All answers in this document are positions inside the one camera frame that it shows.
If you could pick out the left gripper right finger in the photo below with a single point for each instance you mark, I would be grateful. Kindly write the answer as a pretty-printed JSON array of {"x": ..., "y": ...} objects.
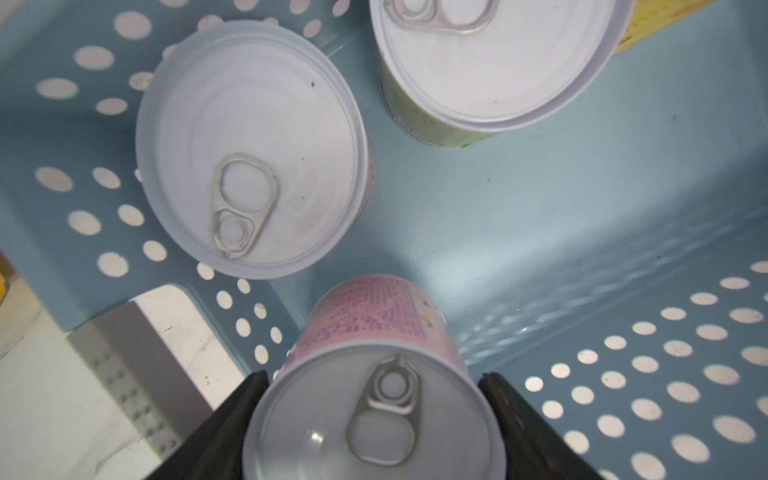
[{"x": 533, "y": 448}]

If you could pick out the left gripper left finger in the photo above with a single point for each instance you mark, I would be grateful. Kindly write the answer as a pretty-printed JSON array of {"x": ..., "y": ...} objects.
[{"x": 214, "y": 450}]

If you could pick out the pink label can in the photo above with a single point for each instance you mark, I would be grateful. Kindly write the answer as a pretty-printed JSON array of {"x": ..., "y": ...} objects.
[
  {"x": 374, "y": 388},
  {"x": 253, "y": 150}
]

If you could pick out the light blue plastic basket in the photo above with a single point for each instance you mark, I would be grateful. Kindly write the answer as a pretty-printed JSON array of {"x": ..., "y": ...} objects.
[{"x": 617, "y": 249}]

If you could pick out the green label can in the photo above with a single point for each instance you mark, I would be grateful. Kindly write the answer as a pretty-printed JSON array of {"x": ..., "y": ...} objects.
[{"x": 454, "y": 73}]

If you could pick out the yellow label can front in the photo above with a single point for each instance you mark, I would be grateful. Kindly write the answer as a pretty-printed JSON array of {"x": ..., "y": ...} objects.
[{"x": 651, "y": 16}]

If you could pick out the yellow plastic scoop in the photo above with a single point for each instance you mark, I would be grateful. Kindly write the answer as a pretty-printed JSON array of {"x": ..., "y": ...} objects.
[{"x": 4, "y": 286}]

